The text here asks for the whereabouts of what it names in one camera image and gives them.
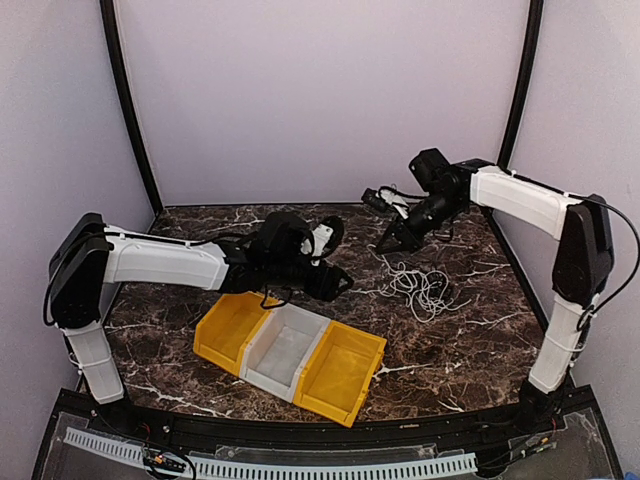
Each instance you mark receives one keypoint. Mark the left black frame post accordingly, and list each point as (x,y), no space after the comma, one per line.
(127,107)

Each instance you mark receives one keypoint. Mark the left yellow plastic bin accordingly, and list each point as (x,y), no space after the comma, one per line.
(225,331)

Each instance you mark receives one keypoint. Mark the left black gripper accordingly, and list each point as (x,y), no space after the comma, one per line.
(325,288)

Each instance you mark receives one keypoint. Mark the yellow plastic bin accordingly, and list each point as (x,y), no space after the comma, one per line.
(225,331)
(335,382)

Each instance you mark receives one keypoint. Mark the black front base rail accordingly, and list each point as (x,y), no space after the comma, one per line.
(573,444)

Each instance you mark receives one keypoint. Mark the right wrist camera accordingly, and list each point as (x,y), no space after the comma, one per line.
(384,199)

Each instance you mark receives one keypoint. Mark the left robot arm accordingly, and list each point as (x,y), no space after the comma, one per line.
(284,252)

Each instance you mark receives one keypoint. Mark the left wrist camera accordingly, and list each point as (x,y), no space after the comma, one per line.
(326,237)

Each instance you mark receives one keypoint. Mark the black frame post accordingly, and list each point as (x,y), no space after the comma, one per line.
(521,88)
(127,107)

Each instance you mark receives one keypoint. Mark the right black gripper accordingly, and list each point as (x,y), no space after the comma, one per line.
(409,240)

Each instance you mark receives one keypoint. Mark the white translucent plastic bin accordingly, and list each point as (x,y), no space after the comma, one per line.
(278,353)

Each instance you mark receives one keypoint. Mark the right yellow plastic bin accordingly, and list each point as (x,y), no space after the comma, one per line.
(335,382)

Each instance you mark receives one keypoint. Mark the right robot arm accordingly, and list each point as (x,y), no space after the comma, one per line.
(580,226)

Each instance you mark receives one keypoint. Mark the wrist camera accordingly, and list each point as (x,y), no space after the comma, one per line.
(384,199)
(326,237)

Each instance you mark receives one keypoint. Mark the right black frame post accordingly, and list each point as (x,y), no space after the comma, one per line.
(521,88)

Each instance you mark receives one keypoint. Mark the white slotted cable duct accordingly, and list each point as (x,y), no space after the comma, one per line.
(253,463)

